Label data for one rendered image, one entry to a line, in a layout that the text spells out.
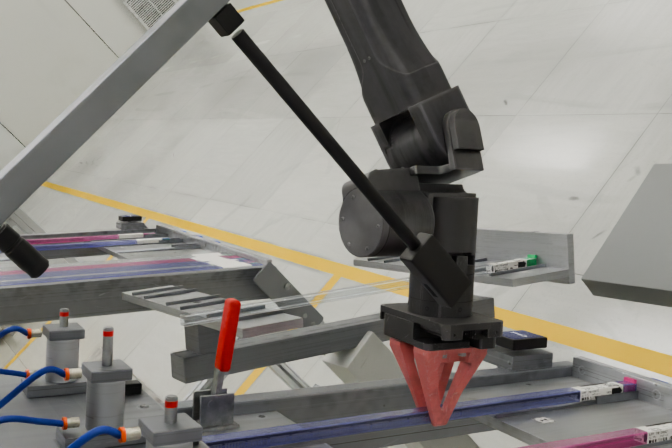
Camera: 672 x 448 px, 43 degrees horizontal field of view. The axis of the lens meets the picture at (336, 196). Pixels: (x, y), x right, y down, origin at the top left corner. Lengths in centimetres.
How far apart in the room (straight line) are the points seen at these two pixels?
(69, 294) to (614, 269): 87
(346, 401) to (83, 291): 77
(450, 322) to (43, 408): 33
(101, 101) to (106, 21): 803
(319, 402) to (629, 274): 59
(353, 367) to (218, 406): 39
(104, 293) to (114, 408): 101
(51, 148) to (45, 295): 110
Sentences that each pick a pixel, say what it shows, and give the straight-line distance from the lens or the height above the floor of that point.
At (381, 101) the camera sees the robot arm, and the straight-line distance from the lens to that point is 76.
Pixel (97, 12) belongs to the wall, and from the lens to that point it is 843.
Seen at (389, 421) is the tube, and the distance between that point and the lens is 76.
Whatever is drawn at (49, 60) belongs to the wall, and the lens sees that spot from 829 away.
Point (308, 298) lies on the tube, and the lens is 95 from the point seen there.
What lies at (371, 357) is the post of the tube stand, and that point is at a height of 79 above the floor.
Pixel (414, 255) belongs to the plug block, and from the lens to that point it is 50.
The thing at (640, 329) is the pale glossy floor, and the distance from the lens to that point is 208.
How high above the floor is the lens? 141
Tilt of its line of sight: 24 degrees down
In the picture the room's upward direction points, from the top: 41 degrees counter-clockwise
